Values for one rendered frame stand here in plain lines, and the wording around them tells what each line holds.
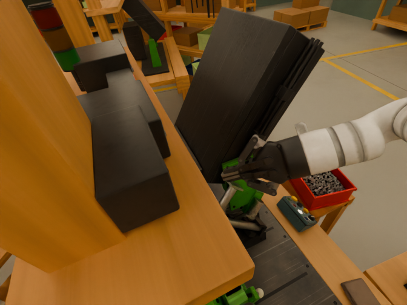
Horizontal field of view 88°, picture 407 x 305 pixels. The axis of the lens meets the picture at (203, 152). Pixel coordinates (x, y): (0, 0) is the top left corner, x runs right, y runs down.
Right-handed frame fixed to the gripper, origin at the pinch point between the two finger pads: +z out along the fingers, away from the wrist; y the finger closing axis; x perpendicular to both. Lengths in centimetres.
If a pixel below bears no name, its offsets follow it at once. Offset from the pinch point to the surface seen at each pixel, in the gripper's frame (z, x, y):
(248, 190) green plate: 6.2, 31.4, 19.3
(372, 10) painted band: -302, 722, -84
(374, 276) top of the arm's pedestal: -26, 36, 66
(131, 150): 2.9, -20.7, -13.0
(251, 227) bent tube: 10.3, 30.5, 34.1
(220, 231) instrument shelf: -2.4, -19.2, -0.4
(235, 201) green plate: 11.7, 28.5, 21.2
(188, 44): 86, 304, -114
